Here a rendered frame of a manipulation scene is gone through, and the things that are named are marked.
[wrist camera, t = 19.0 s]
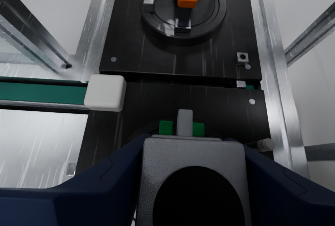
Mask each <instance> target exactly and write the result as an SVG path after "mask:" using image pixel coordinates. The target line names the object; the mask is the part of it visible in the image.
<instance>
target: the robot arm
mask: <svg viewBox="0 0 335 226"><path fill-rule="evenodd" d="M148 137H150V134H145V133H143V134H141V135H140V136H138V137H137V138H135V139H134V140H132V141H131V142H129V143H128V144H126V145H125V146H123V147H122V148H120V149H119V150H117V151H116V152H114V153H113V154H111V155H110V156H109V157H107V158H105V159H104V160H102V161H101V162H99V163H97V164H96V165H94V166H92V167H91V168H89V169H87V170H85V171H83V172H82V173H80V174H78V175H76V176H74V177H72V178H70V179H69V180H67V181H65V182H64V183H62V184H60V185H57V186H55V187H51V188H46V189H39V188H0V226H131V224H132V221H133V217H134V214H135V210H136V207H137V200H138V190H139V181H140V171H141V161H142V152H143V143H144V141H145V139H146V138H148ZM224 140H225V141H234V142H238V141H237V140H235V139H233V138H225V139H224ZM238 143H240V142H238ZM241 144H242V143H241ZM242 145H243V147H244V152H245V162H246V172H247V181H248V191H249V201H250V211H251V221H252V226H335V192H333V191H331V190H329V189H327V188H325V187H323V186H321V185H319V184H317V183H315V182H313V181H311V180H309V179H307V178H305V177H303V176H301V175H299V174H297V173H295V172H293V171H291V170H290V169H288V168H286V167H284V166H282V165H280V164H279V163H277V162H275V161H273V160H271V159H269V158H268V157H266V156H264V155H262V154H260V153H259V152H257V151H255V150H253V149H251V148H249V147H248V146H246V145H244V144H242Z"/></svg>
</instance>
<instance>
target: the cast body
mask: <svg viewBox="0 0 335 226"><path fill-rule="evenodd" d="M192 120H193V111H192V110H185V109H179V111H178V115H177V128H176V135H158V134H154V135H152V136H151V137H148V138H146V139H145V141H144V143H143V152H142V161H141V171H140V181H139V190H138V200H137V210H136V219H135V226H252V221H251V211H250V201H249V191H248V181H247V172H246V162H245V152H244V147H243V145H242V144H241V143H238V142H234V141H222V140H221V139H219V138H211V137H194V136H192Z"/></svg>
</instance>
